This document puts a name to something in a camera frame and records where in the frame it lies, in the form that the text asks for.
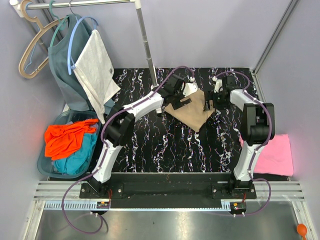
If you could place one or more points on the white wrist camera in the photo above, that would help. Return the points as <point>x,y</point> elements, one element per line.
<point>218,87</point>
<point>190,87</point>

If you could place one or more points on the folded pink t shirt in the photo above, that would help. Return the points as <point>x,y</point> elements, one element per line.
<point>276,157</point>

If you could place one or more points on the beige t shirt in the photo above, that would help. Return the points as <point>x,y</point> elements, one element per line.
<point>192,114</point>

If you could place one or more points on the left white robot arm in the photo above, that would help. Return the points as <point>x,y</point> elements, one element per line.
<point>119,126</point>

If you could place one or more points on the white hanging t shirt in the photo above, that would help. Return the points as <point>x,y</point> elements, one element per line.
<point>94,71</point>

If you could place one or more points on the metal clothes rack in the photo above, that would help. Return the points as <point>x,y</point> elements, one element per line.
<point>81,3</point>

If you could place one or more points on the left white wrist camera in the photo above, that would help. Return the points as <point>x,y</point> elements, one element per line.
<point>190,87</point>

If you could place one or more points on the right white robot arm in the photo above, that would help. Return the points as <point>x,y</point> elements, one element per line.
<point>257,124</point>

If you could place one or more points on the beige wooden hanger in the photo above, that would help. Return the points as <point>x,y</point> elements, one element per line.
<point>27,53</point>

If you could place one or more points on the green hanger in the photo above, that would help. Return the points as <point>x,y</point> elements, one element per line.
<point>61,22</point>

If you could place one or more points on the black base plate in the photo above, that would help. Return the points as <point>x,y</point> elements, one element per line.
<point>168,191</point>

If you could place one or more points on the grey-green hanging t shirt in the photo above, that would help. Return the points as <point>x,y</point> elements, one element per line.
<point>62,58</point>

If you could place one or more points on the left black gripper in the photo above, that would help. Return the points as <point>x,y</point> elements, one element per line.
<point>177,104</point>

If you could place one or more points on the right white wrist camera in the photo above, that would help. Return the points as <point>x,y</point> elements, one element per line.
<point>218,87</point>

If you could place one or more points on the aluminium frame rail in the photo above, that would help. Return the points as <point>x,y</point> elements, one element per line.
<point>276,34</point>

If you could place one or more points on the orange ball tool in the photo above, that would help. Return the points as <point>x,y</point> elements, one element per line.
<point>302,231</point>

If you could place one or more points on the teal blue t shirt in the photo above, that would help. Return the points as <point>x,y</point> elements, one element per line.
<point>79,160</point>

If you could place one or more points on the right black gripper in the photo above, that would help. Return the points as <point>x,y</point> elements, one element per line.
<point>210,95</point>

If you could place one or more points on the orange t shirt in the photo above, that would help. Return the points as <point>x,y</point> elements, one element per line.
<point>63,140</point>

